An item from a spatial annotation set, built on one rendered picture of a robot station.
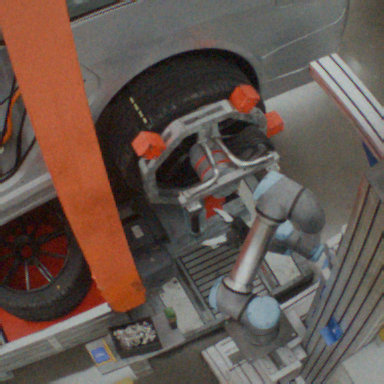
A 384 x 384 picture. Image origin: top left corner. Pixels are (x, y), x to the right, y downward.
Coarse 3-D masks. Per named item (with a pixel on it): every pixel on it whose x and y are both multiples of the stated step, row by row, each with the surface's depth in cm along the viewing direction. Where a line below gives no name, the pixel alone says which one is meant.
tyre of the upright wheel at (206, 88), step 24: (168, 72) 263; (192, 72) 263; (216, 72) 267; (240, 72) 280; (120, 96) 271; (144, 96) 262; (168, 96) 258; (192, 96) 257; (216, 96) 262; (120, 120) 270; (144, 120) 260; (168, 120) 260; (120, 144) 271; (120, 168) 280; (144, 192) 293
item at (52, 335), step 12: (96, 312) 298; (108, 312) 299; (60, 324) 295; (72, 324) 295; (84, 324) 299; (96, 324) 305; (36, 336) 292; (48, 336) 293; (60, 336) 298; (0, 348) 288; (12, 348) 288; (24, 348) 293; (36, 348) 298; (60, 348) 309; (0, 360) 291
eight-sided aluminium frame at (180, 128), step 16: (208, 112) 261; (224, 112) 259; (256, 112) 276; (176, 128) 257; (192, 128) 257; (176, 144) 260; (144, 160) 266; (160, 160) 264; (144, 176) 270; (160, 192) 291; (176, 192) 298
